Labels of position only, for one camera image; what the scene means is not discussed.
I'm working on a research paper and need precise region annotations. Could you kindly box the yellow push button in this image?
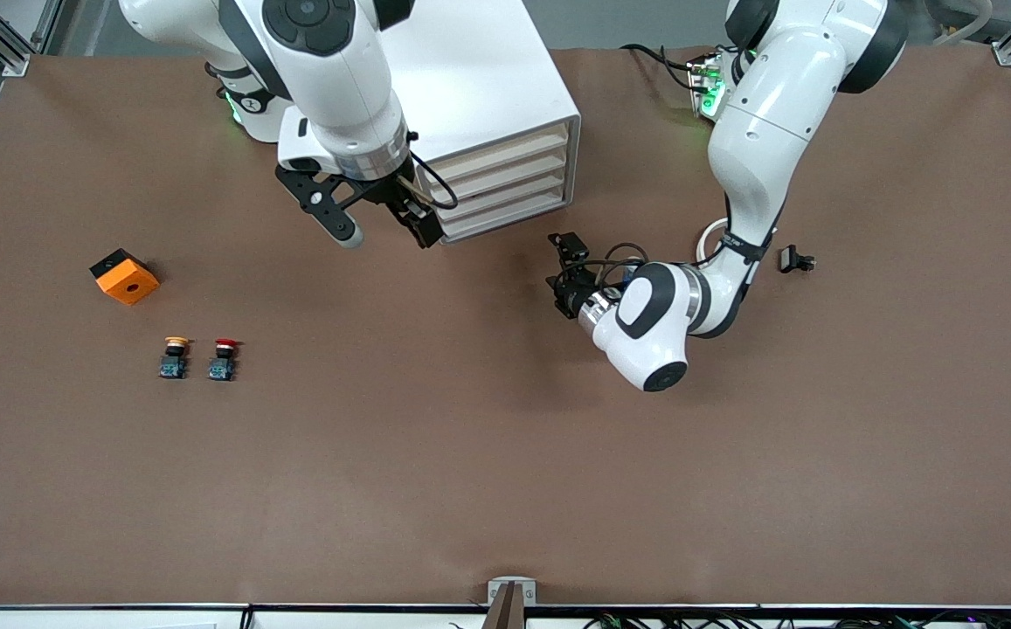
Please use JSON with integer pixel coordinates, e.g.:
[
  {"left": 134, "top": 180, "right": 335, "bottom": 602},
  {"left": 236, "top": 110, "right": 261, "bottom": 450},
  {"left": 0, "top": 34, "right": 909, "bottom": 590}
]
[{"left": 159, "top": 335, "right": 193, "bottom": 381}]

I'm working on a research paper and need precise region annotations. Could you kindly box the beige hose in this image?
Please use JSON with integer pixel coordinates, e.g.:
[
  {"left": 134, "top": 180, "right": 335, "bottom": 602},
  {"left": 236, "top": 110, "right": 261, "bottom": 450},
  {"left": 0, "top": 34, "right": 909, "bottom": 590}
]
[{"left": 929, "top": 0, "right": 994, "bottom": 46}]

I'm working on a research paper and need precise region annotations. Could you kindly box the white half-ring clamp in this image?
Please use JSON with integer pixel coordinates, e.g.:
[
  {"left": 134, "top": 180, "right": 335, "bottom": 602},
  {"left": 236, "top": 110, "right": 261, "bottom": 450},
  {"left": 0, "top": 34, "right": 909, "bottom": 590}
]
[{"left": 696, "top": 218, "right": 731, "bottom": 267}]

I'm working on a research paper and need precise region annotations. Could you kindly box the white table edge rail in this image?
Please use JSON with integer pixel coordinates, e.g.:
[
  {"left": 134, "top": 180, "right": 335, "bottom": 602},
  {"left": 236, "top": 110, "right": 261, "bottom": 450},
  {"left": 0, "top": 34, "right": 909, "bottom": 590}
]
[{"left": 0, "top": 603, "right": 1011, "bottom": 629}]

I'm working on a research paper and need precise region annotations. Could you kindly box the black base cable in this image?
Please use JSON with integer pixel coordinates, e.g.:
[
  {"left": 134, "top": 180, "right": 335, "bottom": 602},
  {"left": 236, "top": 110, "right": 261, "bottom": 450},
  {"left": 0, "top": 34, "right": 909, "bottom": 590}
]
[{"left": 620, "top": 44, "right": 707, "bottom": 93}]

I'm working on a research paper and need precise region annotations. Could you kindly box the red push button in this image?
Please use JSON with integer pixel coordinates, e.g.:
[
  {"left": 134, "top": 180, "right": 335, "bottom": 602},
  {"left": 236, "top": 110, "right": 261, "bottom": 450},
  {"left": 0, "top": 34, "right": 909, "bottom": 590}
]
[{"left": 208, "top": 337, "right": 242, "bottom": 383}]

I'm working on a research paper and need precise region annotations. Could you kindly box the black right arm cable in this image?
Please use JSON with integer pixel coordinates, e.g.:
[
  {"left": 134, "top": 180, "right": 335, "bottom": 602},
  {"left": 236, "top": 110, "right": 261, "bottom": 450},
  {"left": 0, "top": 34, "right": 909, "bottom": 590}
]
[{"left": 405, "top": 131, "right": 460, "bottom": 212}]

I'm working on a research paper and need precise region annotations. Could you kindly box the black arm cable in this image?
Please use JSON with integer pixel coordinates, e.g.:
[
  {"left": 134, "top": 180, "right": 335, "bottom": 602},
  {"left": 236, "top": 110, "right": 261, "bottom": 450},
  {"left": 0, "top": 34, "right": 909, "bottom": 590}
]
[
  {"left": 555, "top": 242, "right": 650, "bottom": 294},
  {"left": 405, "top": 131, "right": 460, "bottom": 212}
]

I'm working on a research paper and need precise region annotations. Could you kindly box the metal edge bracket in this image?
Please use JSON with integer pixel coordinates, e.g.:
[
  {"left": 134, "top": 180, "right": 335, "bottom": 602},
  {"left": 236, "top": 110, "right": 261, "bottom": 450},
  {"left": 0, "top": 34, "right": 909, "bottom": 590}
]
[{"left": 488, "top": 577, "right": 537, "bottom": 605}]

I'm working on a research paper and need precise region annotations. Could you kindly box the white drawer cabinet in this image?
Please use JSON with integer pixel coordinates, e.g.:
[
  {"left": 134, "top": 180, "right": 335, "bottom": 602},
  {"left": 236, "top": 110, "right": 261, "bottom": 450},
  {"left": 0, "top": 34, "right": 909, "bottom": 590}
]
[{"left": 374, "top": 0, "right": 582, "bottom": 246}]

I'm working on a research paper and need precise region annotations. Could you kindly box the orange and black box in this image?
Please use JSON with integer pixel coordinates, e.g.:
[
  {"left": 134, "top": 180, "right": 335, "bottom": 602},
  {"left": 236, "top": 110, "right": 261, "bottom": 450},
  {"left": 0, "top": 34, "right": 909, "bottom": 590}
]
[{"left": 89, "top": 248, "right": 161, "bottom": 307}]

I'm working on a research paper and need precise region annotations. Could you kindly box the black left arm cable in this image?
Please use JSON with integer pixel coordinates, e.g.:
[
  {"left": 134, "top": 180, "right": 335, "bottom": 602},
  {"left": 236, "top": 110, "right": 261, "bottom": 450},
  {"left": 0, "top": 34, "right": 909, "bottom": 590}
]
[{"left": 555, "top": 242, "right": 650, "bottom": 294}]

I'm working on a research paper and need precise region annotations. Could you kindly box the white plastic drawer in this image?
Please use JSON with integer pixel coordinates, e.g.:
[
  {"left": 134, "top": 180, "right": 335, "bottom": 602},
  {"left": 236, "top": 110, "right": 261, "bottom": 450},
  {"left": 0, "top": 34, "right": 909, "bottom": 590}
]
[
  {"left": 440, "top": 166, "right": 572, "bottom": 223},
  {"left": 440, "top": 186, "right": 574, "bottom": 243},
  {"left": 425, "top": 123, "right": 571, "bottom": 183},
  {"left": 444, "top": 145, "right": 571, "bottom": 202}
]

